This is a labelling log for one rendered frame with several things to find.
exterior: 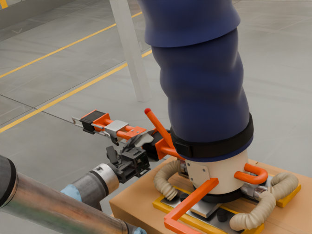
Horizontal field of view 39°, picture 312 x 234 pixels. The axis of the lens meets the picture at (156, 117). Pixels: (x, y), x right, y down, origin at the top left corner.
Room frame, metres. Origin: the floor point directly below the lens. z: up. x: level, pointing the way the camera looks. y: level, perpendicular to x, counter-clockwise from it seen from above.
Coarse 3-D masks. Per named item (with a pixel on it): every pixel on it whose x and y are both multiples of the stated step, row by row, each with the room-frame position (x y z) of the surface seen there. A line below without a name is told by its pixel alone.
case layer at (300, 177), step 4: (248, 160) 1.99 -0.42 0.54; (252, 160) 1.98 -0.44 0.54; (260, 164) 1.92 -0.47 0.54; (264, 164) 1.91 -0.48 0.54; (268, 168) 1.87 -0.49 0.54; (272, 168) 1.86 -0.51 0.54; (276, 168) 1.85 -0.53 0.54; (280, 172) 1.81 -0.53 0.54; (292, 172) 1.79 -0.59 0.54; (296, 176) 1.75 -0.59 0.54; (300, 176) 1.74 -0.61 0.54; (304, 176) 1.73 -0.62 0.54; (304, 180) 1.71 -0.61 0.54; (308, 180) 1.70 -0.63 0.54; (112, 216) 1.81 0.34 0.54
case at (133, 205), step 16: (144, 176) 1.28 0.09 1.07; (176, 176) 1.24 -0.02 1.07; (128, 192) 1.22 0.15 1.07; (144, 192) 1.20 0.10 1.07; (192, 192) 1.13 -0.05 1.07; (304, 192) 1.00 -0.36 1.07; (112, 208) 1.19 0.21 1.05; (128, 208) 1.13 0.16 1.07; (144, 208) 1.11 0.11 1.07; (240, 208) 1.00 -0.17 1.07; (288, 208) 0.95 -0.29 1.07; (304, 208) 0.94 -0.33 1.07; (144, 224) 1.05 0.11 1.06; (160, 224) 1.02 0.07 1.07; (272, 224) 0.91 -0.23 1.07; (288, 224) 0.90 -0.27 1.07; (304, 224) 0.88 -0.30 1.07
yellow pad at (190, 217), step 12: (180, 192) 1.12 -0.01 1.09; (156, 204) 1.10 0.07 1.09; (168, 204) 1.08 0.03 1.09; (192, 216) 1.00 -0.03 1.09; (216, 216) 0.97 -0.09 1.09; (228, 216) 0.96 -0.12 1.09; (204, 228) 0.94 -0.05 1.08; (216, 228) 0.93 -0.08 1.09; (228, 228) 0.91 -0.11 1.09; (252, 228) 0.89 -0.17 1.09
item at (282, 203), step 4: (268, 176) 1.08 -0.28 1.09; (272, 176) 1.08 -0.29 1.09; (268, 180) 1.07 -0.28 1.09; (260, 184) 1.06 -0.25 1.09; (264, 184) 1.05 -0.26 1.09; (268, 184) 1.05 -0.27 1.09; (300, 184) 1.02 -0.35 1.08; (296, 188) 1.01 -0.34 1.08; (300, 188) 1.02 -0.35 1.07; (292, 192) 0.99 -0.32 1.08; (296, 192) 1.00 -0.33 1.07; (288, 196) 0.98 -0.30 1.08; (292, 196) 0.99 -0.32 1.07; (276, 200) 0.98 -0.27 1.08; (280, 200) 0.97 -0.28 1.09; (284, 200) 0.97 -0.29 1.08; (288, 200) 0.98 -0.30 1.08; (276, 204) 0.98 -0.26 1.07; (280, 204) 0.97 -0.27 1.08; (284, 204) 0.96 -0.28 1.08
